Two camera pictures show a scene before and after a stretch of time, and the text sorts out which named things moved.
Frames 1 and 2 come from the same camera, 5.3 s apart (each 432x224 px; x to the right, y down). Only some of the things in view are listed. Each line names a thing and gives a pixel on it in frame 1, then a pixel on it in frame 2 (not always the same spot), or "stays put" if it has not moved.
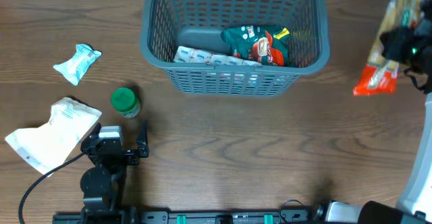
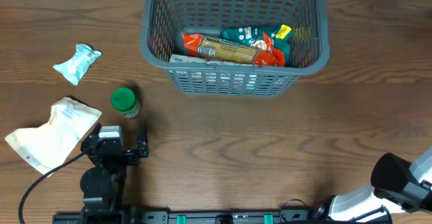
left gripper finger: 142,141 stays put
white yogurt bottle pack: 187,54 stays put
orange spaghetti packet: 380,74 → 201,46
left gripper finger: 95,132 stays put
